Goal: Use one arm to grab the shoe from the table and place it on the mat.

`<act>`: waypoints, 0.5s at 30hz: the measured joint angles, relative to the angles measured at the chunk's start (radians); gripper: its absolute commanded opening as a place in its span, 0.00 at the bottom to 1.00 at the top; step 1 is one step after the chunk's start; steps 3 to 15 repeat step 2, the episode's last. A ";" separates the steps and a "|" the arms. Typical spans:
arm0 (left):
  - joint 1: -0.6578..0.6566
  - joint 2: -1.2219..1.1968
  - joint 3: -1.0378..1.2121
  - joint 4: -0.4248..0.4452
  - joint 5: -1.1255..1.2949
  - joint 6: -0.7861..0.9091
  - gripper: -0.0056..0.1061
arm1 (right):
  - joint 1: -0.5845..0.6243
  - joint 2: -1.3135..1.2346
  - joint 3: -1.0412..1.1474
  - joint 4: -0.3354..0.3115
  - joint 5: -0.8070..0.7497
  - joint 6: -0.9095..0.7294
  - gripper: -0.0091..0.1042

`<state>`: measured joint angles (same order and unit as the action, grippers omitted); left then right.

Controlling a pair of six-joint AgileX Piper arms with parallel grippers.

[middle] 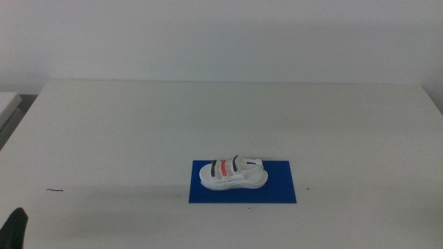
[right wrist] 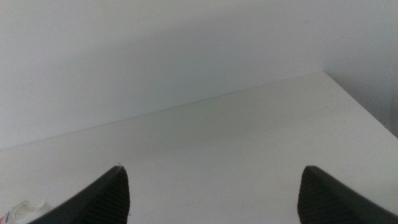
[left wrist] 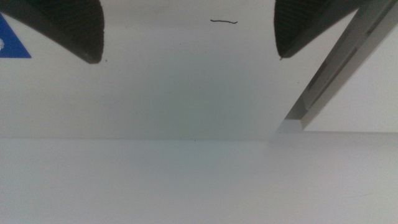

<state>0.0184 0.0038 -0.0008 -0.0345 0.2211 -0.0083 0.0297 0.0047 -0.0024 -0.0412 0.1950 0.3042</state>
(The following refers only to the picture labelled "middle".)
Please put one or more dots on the small dark thread scrap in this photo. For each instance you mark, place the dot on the small dark thread scrap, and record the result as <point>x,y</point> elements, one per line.
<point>54,190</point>

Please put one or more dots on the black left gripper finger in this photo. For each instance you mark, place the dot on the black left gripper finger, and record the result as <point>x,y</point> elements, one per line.
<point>14,230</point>

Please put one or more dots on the blue rectangular mat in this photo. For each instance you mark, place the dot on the blue rectangular mat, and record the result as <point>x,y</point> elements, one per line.
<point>277,190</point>

